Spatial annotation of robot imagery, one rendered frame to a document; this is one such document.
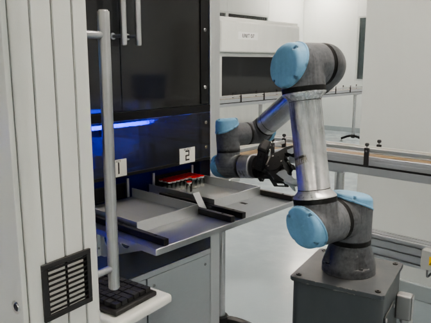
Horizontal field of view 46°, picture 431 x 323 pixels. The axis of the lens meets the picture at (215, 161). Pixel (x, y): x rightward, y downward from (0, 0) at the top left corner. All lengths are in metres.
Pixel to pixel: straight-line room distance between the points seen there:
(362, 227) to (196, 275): 0.93
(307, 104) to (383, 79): 1.85
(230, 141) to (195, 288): 0.80
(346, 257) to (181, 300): 0.89
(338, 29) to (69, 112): 9.91
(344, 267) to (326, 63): 0.56
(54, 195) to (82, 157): 0.09
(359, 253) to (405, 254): 1.15
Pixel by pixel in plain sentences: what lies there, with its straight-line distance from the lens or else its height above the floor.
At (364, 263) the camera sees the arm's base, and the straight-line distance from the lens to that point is 1.50.
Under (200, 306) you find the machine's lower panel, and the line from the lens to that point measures 2.26.
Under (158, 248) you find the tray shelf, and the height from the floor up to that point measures 0.88.
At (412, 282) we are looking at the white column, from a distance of 3.32.
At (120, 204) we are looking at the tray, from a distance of 1.86.
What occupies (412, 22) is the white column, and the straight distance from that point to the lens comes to 3.12.
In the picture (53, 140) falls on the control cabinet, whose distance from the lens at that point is 0.99.
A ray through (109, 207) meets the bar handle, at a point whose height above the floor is 1.07.
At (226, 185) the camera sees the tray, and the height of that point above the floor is 0.89.
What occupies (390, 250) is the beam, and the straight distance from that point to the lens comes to 2.65.
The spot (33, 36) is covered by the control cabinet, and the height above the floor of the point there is 1.42.
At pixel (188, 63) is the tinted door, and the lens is 1.99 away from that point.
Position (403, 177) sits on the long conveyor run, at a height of 0.86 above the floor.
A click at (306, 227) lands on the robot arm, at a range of 1.34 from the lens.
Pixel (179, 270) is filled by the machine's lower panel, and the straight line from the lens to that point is 2.10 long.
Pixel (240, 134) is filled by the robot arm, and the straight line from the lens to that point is 1.64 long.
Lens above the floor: 1.38
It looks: 11 degrees down
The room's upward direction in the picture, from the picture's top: straight up
